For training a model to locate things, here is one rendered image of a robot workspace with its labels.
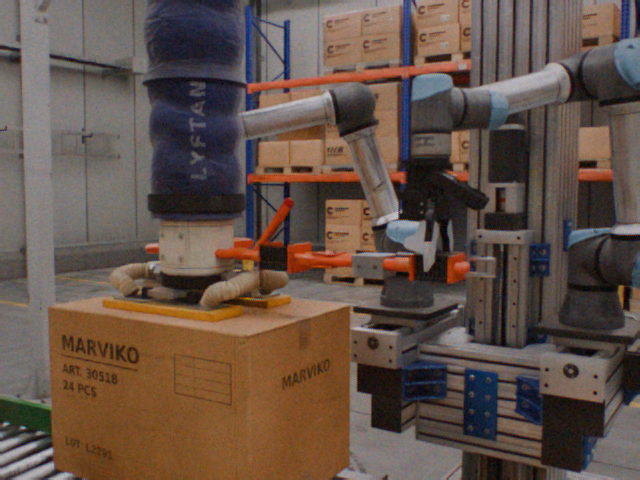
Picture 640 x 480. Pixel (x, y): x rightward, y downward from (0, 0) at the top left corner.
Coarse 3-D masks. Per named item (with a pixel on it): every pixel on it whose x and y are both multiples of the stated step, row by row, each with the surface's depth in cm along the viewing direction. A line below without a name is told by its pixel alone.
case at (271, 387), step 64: (64, 320) 155; (128, 320) 143; (192, 320) 140; (256, 320) 140; (320, 320) 148; (64, 384) 156; (128, 384) 145; (192, 384) 135; (256, 384) 129; (320, 384) 150; (64, 448) 158; (128, 448) 146; (192, 448) 136; (256, 448) 130; (320, 448) 151
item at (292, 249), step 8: (264, 248) 142; (272, 248) 140; (280, 248) 139; (288, 248) 139; (296, 248) 141; (304, 248) 144; (264, 256) 143; (272, 256) 142; (280, 256) 140; (288, 256) 139; (264, 264) 142; (272, 264) 141; (280, 264) 140; (288, 264) 140; (296, 264) 141; (304, 264) 144; (288, 272) 140
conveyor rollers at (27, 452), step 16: (0, 432) 222; (16, 432) 226; (32, 432) 223; (0, 448) 211; (16, 448) 209; (32, 448) 211; (48, 448) 209; (0, 464) 200; (16, 464) 196; (32, 464) 200; (48, 464) 196
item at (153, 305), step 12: (144, 288) 153; (108, 300) 155; (120, 300) 154; (132, 300) 152; (144, 300) 151; (156, 300) 151; (168, 300) 151; (180, 300) 151; (192, 300) 146; (144, 312) 148; (156, 312) 146; (168, 312) 144; (180, 312) 143; (192, 312) 141; (204, 312) 140; (216, 312) 139; (228, 312) 142; (240, 312) 145
